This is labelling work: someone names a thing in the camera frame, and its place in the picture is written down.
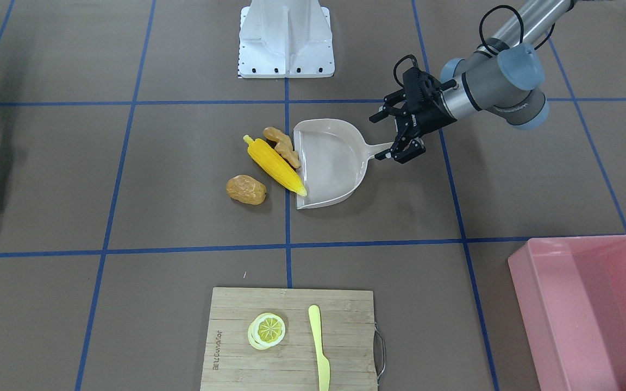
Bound brown toy ginger root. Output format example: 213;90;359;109
263;127;301;170

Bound yellow plastic knife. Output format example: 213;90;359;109
308;305;331;390

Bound yellow toy corn cob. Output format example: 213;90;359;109
242;135;308;197

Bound beige plastic dustpan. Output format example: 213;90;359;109
293;118;393;210

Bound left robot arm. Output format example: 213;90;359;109
370;1;575;163

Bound brown toy potato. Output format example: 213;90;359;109
226;175;267;205

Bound pink plastic bin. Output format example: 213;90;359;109
508;235;626;390

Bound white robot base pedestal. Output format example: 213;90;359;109
237;1;335;79

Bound bamboo cutting board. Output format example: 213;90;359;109
199;287;378;390

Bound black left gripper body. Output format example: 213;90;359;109
398;67;457;141

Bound yellow lemon slices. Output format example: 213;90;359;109
246;313;286;350

